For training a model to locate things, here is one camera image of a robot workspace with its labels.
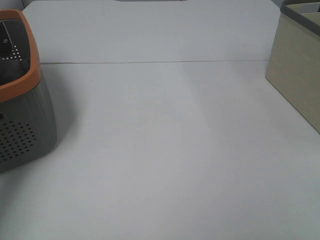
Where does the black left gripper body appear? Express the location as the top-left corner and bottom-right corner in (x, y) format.
(0, 21), (15, 59)

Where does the dark grey towel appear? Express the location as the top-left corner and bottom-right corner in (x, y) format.
(0, 60), (30, 86)

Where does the grey basket with orange rim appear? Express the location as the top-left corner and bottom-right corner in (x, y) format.
(0, 9), (57, 173)

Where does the beige fabric storage box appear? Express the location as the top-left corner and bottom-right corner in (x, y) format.
(265, 0), (320, 132)

